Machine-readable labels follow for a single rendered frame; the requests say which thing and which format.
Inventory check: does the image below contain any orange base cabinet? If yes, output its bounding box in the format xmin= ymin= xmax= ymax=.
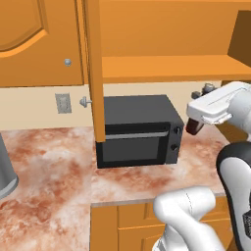
xmin=89 ymin=195 xmax=239 ymax=251

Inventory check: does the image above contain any grey wall outlet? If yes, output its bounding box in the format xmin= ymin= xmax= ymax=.
xmin=54 ymin=92 xmax=73 ymax=115

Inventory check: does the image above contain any grey shaker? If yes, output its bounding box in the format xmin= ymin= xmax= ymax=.
xmin=190 ymin=82 xmax=216 ymax=100

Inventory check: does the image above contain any grey metal pot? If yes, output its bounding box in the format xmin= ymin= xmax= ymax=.
xmin=0 ymin=132 xmax=20 ymax=201

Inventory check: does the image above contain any orange base cabinet door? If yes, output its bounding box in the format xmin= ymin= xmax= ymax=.
xmin=118 ymin=225 xmax=167 ymax=251

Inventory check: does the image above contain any dark red bottle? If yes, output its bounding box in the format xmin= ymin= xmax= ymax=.
xmin=184 ymin=117 xmax=205 ymax=136

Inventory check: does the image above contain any black microwave oven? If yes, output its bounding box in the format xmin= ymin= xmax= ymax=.
xmin=95 ymin=94 xmax=185 ymax=170

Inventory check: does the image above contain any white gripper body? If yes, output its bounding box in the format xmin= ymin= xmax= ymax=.
xmin=185 ymin=81 xmax=251 ymax=126

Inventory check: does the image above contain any orange drawer front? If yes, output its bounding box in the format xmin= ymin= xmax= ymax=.
xmin=118 ymin=203 xmax=147 ymax=228

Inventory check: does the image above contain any orange wall cabinet with shelf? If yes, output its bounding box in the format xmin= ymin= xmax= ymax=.
xmin=97 ymin=0 xmax=251 ymax=84

